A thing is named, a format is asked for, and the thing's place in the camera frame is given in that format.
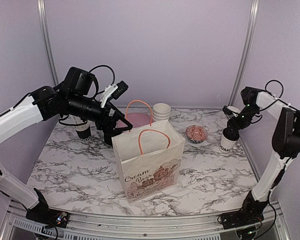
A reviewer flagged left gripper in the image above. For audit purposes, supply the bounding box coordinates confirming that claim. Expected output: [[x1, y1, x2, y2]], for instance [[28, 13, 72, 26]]
[[66, 92, 133, 135]]

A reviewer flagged white paper cup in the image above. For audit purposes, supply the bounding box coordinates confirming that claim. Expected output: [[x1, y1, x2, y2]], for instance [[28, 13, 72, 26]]
[[219, 136, 236, 153]]

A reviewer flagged paper takeout bag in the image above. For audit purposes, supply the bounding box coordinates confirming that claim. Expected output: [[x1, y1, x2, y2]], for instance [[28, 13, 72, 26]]
[[112, 120, 185, 203]]

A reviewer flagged black cup lid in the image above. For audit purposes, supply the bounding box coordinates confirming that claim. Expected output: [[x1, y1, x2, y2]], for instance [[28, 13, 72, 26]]
[[222, 128, 239, 141]]

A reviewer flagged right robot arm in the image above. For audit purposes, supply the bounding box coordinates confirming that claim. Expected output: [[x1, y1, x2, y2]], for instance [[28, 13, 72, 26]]
[[220, 86, 300, 224]]

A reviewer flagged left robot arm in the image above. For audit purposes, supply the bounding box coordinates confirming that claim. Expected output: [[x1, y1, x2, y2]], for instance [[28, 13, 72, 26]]
[[0, 67, 133, 223]]

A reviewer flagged stack of black lids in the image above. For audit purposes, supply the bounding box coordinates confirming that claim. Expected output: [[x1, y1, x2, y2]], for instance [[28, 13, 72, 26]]
[[104, 133, 113, 146]]

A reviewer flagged pink plate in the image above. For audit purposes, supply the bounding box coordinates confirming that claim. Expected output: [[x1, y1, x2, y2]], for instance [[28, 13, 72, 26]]
[[125, 112, 151, 128]]

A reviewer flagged black cup with straws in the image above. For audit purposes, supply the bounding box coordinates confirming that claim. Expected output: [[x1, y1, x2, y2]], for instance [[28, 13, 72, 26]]
[[74, 118, 92, 143]]

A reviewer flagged red patterned small bowl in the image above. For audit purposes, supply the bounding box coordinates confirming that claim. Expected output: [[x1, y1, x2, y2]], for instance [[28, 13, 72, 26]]
[[185, 125, 208, 144]]

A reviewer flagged stack of white paper cups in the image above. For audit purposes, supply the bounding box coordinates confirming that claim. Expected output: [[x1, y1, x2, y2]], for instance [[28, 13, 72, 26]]
[[153, 103, 171, 121]]

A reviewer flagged right aluminium frame post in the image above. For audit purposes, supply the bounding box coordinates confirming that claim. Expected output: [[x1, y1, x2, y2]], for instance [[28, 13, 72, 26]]
[[228, 0, 259, 106]]

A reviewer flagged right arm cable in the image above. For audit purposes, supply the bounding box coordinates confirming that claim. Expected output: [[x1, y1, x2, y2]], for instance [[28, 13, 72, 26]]
[[239, 79, 300, 121]]

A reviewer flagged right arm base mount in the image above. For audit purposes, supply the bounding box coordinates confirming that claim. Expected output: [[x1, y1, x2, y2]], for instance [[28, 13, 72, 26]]
[[217, 192, 268, 230]]

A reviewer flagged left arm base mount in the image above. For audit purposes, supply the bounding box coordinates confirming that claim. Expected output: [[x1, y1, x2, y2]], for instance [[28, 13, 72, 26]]
[[26, 188, 69, 228]]

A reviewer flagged aluminium front rail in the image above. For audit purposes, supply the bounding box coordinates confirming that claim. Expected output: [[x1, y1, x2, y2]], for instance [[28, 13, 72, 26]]
[[0, 200, 291, 240]]

